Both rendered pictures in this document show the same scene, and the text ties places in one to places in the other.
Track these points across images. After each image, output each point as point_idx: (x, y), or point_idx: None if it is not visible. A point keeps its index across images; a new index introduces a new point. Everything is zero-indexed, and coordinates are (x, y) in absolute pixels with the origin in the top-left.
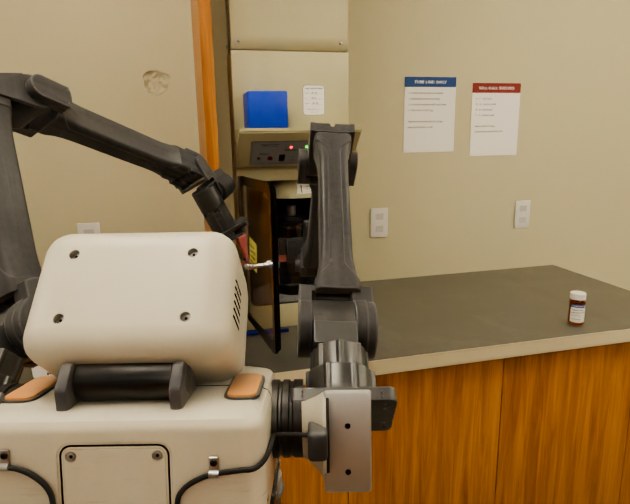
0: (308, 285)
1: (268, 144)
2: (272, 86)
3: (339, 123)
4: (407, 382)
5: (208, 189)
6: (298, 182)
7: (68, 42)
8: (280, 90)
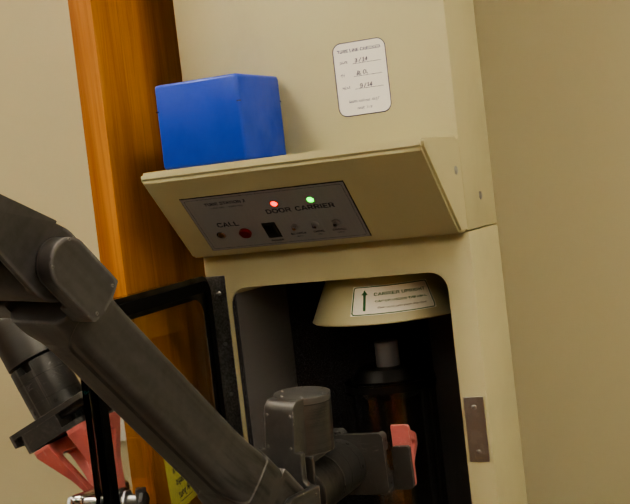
0: None
1: (219, 202)
2: (264, 60)
3: (432, 127)
4: None
5: (4, 321)
6: None
7: (56, 19)
8: (282, 66)
